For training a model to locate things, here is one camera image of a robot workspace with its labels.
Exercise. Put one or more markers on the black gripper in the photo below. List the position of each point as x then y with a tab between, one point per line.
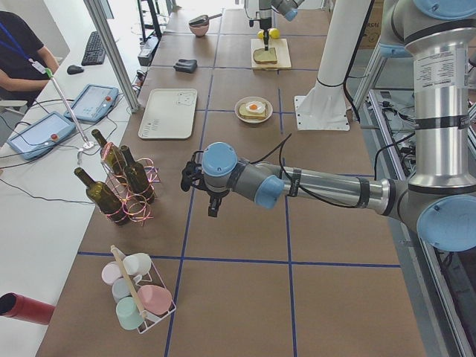
265	23
214	195

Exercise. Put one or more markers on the bread slice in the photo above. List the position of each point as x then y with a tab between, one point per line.
260	56
250	115

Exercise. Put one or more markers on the fried egg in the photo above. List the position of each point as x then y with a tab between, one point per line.
255	106

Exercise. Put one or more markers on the white round plate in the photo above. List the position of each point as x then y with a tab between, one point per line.
269	109

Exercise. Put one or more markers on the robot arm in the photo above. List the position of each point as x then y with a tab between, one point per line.
288	9
438	201

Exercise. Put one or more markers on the cream bear serving tray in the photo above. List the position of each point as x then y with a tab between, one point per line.
169	114

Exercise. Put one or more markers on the wooden cutting board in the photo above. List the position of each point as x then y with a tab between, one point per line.
282	50

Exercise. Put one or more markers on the metal scoop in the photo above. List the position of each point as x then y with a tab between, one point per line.
202	20

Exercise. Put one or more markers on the pink bowl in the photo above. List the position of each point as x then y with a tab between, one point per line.
199	30

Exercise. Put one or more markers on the folded grey cloth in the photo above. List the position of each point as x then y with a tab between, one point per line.
186	66

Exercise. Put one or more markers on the dark wine bottle right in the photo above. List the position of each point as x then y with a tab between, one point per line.
136	176

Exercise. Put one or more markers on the dark wine bottle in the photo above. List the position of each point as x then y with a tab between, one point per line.
104	198
136	176

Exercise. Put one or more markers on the white cup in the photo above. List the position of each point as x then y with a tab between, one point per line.
137	264

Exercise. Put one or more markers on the dark wine bottle left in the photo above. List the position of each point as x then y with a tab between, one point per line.
104	198

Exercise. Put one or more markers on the salmon pink cup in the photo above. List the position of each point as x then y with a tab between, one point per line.
155	299

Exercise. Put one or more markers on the pale pink cup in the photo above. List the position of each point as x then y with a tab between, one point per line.
110	273

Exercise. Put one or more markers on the grey blue cup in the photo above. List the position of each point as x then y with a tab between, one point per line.
120	290

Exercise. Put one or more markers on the mint green cup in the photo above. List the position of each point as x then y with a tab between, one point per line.
128	315

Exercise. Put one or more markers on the far blue teach pendant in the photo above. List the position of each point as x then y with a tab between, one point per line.
94	102

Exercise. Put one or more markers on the blue teach pendant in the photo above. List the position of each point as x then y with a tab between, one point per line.
42	136
94	102

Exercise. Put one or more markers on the black keyboard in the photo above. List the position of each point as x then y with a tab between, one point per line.
94	53

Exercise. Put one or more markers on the near blue teach pendant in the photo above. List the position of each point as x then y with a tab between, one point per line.
42	136

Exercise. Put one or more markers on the black computer mouse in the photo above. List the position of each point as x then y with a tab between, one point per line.
75	69

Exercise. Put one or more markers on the red cylinder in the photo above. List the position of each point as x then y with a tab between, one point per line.
27	309

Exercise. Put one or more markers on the seated person in black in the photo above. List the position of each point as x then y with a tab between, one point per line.
24	60

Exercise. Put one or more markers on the copper wire bottle rack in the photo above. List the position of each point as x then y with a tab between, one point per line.
135	205

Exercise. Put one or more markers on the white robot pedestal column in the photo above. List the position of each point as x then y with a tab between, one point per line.
348	19

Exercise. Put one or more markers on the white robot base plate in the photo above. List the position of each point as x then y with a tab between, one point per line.
328	114

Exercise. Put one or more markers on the white wire cup rack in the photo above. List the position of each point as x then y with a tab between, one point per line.
135	283

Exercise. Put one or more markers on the aluminium frame post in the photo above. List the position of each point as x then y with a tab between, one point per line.
98	16

